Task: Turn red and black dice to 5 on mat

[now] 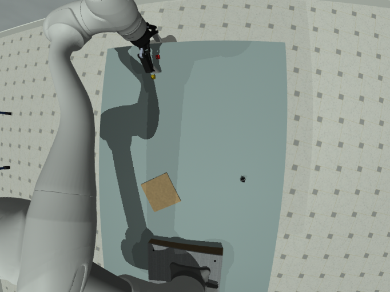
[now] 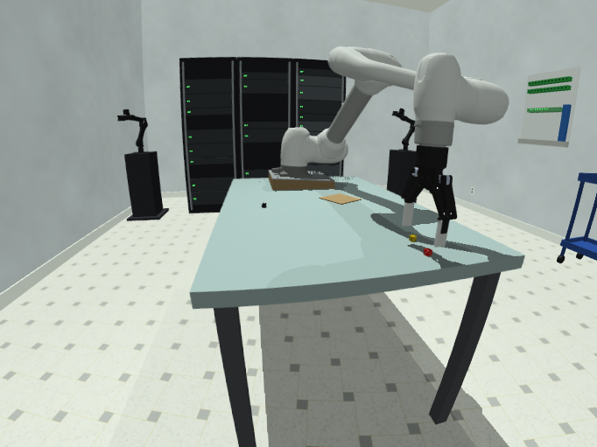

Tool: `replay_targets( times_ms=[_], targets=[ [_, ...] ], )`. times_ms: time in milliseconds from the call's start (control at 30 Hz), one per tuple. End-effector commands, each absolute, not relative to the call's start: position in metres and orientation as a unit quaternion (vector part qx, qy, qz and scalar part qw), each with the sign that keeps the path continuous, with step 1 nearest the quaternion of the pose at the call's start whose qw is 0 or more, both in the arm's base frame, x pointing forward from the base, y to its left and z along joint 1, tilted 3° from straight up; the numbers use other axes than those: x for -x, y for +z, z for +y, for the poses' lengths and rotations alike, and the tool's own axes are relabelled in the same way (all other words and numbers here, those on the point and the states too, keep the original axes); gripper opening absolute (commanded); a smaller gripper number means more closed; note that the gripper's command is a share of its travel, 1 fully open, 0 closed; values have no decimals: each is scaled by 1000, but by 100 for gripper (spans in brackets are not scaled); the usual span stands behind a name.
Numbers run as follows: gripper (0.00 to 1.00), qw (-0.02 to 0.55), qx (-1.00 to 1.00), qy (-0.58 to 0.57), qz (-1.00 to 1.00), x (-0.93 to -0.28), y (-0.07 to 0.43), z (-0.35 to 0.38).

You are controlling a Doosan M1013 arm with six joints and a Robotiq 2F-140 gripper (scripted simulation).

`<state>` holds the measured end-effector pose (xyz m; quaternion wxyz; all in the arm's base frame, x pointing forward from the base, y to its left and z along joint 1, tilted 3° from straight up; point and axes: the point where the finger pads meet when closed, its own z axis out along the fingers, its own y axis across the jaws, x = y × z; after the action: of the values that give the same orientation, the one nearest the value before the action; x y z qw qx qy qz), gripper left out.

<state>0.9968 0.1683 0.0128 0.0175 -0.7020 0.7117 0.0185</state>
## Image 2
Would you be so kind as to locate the tan mat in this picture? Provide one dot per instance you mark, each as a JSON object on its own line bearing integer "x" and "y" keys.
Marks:
{"x": 340, "y": 198}

